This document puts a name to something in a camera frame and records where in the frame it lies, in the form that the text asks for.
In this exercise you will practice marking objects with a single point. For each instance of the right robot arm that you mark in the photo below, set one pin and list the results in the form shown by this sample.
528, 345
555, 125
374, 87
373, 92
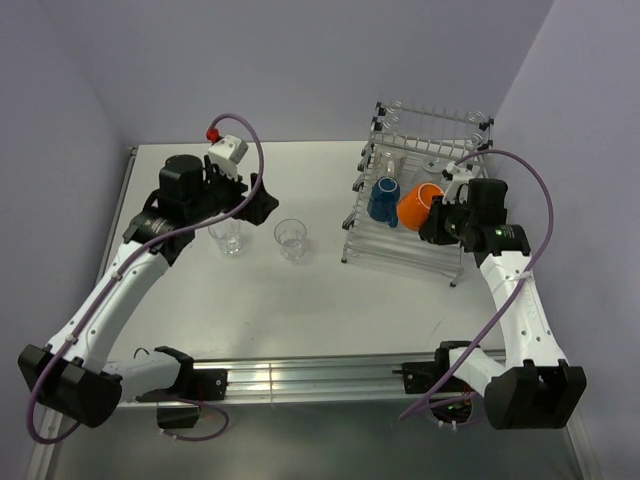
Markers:
534, 387

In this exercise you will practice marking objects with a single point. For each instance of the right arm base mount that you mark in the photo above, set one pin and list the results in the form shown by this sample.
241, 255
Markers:
450, 383

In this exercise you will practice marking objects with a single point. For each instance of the clear glass left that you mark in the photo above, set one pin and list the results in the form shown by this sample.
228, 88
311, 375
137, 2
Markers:
227, 235

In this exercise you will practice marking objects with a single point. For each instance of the dark blue cup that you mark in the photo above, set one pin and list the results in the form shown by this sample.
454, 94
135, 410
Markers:
383, 200

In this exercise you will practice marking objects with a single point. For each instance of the metal wire dish rack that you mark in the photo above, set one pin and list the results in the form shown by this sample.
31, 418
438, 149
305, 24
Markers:
420, 131

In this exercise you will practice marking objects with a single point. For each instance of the clear glass right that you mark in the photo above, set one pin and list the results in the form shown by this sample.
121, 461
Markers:
291, 236

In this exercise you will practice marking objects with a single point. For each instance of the aluminium mounting rail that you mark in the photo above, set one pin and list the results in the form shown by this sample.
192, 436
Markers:
313, 380

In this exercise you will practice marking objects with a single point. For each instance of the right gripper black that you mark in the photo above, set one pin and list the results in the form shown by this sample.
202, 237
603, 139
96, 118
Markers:
432, 229

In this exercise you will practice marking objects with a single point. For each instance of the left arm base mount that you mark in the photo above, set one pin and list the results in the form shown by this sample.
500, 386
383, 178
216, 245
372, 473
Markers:
205, 386

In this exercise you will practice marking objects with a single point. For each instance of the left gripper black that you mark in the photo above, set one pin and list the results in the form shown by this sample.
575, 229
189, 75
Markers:
259, 207

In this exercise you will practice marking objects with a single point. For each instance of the orange plastic mug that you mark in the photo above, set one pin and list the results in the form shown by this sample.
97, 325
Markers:
414, 208

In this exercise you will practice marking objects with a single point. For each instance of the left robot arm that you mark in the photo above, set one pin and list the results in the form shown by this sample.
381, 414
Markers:
71, 373

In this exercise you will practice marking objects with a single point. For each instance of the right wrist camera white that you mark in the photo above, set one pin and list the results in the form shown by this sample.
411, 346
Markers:
457, 176

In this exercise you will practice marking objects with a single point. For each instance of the clear glass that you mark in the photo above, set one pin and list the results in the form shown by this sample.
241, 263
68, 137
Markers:
227, 235
291, 236

